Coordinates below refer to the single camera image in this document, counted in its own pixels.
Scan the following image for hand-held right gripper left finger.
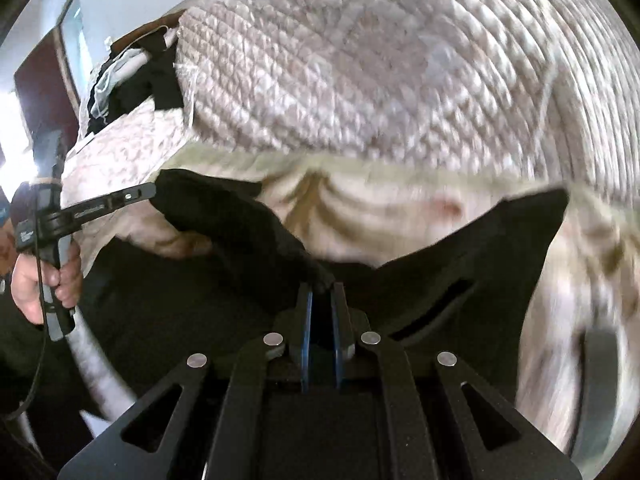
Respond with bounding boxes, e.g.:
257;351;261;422
57;282;316;480

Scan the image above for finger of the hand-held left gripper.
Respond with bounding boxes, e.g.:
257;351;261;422
72;182;157;228

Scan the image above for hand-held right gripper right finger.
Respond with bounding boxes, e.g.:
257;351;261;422
330;282;583;480

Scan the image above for black pants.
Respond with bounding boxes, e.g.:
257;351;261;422
75;169;571;416

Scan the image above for person's left hand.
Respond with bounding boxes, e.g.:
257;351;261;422
11;245;83;325

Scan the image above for pink quilted bedspread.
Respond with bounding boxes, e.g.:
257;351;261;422
60;100;201;261

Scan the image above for black clothing pile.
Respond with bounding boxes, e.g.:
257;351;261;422
85;35;187;136

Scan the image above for dark red door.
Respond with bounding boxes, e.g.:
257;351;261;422
14;35;76;161

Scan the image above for white garment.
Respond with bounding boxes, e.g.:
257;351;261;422
92;30;178;117

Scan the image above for floral plush blanket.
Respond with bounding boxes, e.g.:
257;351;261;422
70;147;638;466

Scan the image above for wood framed glass panel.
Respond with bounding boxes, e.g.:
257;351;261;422
55;0;96;111

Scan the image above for brown wooden headboard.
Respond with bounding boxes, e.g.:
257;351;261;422
110;10;188;56

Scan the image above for beige quilted comforter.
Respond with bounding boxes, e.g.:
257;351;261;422
175;0;637;201

